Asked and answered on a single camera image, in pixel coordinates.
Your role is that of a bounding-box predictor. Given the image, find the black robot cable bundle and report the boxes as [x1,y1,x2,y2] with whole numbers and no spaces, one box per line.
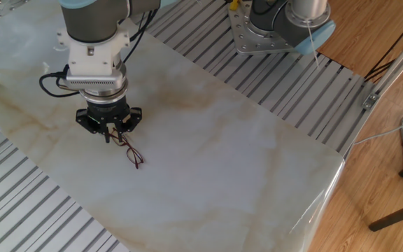
[38,8,160,99]

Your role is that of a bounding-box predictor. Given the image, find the black floor cables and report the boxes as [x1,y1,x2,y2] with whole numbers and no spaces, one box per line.
[364,6,403,83]

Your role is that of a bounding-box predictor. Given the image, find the aluminium frame post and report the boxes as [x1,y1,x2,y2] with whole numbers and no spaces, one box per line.
[339,20,403,158]

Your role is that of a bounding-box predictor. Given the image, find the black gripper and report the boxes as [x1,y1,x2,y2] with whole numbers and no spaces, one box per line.
[76,99,143,144]

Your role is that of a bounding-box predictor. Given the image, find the white printed wrist mount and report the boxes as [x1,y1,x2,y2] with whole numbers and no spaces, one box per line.
[56,27,132,92]

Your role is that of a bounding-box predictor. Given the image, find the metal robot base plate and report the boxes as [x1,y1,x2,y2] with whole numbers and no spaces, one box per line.
[227,0,295,56]

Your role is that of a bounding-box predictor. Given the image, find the red framed glasses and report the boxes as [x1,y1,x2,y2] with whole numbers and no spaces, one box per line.
[108,127,145,170]

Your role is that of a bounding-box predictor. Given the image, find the glossy marble pattern mat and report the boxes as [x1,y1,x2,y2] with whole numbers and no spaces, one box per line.
[0,0,346,252]

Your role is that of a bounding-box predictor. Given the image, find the thin grey cable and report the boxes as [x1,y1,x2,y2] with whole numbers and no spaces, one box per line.
[353,117,403,146]

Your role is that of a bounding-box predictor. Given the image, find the metal corner bracket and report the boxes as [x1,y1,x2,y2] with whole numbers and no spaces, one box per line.
[362,92,380,110]

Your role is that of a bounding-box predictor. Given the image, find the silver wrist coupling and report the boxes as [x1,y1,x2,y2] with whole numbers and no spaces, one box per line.
[78,62,129,106]

